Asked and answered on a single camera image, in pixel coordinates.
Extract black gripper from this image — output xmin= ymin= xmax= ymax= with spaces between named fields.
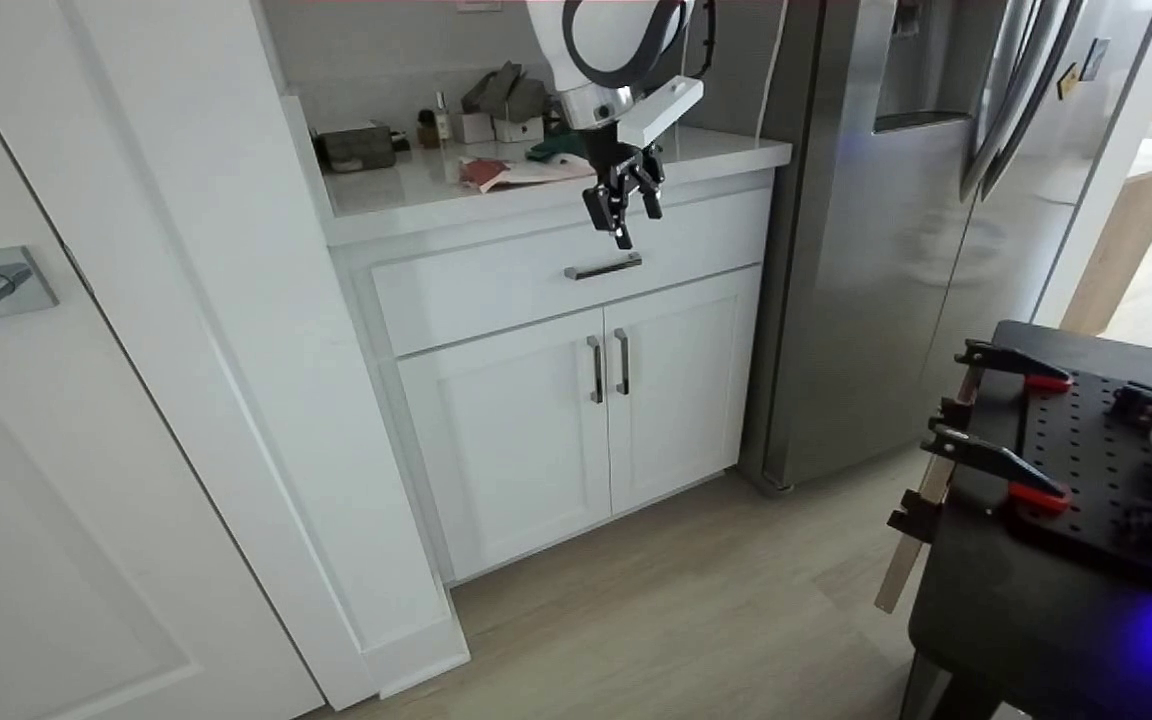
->
xmin=581 ymin=144 xmax=670 ymax=255

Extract white cabinet drawer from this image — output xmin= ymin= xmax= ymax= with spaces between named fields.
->
xmin=368 ymin=184 xmax=782 ymax=359

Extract dark green cloth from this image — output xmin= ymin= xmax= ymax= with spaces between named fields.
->
xmin=525 ymin=130 xmax=601 ymax=173

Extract red white booklet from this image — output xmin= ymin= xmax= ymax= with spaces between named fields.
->
xmin=457 ymin=152 xmax=596 ymax=196

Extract narrow white cabinet door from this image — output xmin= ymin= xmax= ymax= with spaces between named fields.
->
xmin=601 ymin=262 xmax=770 ymax=518

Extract small dark bottle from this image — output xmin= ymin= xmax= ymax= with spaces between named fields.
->
xmin=414 ymin=88 xmax=457 ymax=152

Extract stainless steel refrigerator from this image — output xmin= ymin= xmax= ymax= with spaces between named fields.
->
xmin=736 ymin=0 xmax=1152 ymax=498

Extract white base cabinet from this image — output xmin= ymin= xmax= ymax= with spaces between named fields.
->
xmin=325 ymin=125 xmax=797 ymax=591

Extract wide white cabinet door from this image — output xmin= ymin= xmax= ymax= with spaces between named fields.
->
xmin=398 ymin=303 xmax=616 ymax=589

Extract small dark box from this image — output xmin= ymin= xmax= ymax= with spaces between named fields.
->
xmin=313 ymin=118 xmax=401 ymax=181

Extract black clamp red tips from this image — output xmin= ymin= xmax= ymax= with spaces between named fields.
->
xmin=919 ymin=414 xmax=1075 ymax=518
xmin=953 ymin=334 xmax=1082 ymax=398

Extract light wooden stick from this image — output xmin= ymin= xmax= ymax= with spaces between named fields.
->
xmin=867 ymin=363 xmax=982 ymax=618

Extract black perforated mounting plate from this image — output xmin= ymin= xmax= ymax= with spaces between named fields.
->
xmin=986 ymin=363 xmax=1152 ymax=591

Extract small black clamp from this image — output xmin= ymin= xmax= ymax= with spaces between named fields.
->
xmin=1103 ymin=376 xmax=1152 ymax=430

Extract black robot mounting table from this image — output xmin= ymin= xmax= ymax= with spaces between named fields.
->
xmin=894 ymin=315 xmax=1152 ymax=720

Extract white room door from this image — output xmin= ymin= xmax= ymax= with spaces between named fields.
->
xmin=0 ymin=0 xmax=327 ymax=720

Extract silver drawer handle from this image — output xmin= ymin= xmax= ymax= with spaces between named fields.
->
xmin=560 ymin=251 xmax=650 ymax=288

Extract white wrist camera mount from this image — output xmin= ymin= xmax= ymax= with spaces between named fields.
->
xmin=614 ymin=70 xmax=712 ymax=152

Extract silver cabinet door handle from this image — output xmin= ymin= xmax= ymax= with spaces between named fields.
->
xmin=584 ymin=330 xmax=614 ymax=409
xmin=608 ymin=323 xmax=635 ymax=398

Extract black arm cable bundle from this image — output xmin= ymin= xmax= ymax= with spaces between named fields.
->
xmin=560 ymin=0 xmax=720 ymax=99

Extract steel fridge door handle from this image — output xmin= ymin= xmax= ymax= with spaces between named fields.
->
xmin=957 ymin=0 xmax=1049 ymax=205
xmin=982 ymin=0 xmax=1103 ymax=205

